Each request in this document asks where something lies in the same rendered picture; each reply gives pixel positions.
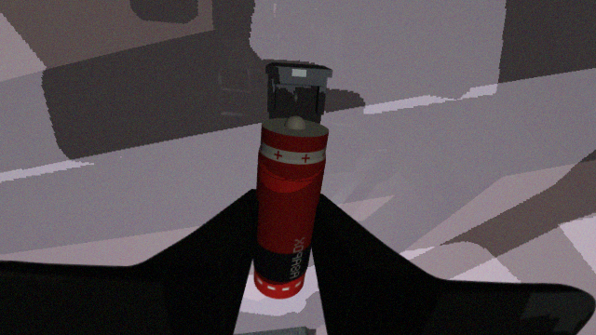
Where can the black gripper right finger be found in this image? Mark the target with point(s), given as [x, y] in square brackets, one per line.
[366, 288]

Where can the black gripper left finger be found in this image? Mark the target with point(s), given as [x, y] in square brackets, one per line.
[193, 287]

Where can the red and black battery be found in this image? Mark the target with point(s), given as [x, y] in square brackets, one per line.
[291, 163]

